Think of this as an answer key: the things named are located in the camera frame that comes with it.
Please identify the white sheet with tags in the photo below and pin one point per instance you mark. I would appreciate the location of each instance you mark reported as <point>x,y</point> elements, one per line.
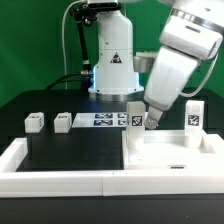
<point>107,119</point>

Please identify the white U-shaped obstacle fence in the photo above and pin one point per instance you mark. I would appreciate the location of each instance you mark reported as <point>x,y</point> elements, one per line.
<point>101,183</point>

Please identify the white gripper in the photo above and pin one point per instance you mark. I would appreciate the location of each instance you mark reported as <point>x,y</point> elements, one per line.
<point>169,75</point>

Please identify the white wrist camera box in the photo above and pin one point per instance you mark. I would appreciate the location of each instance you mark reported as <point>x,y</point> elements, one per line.
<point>190,38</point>

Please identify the white square table top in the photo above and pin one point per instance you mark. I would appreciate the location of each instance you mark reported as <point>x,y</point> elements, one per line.
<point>165,149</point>

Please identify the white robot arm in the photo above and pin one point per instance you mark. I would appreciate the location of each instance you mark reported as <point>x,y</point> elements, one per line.
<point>119,71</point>

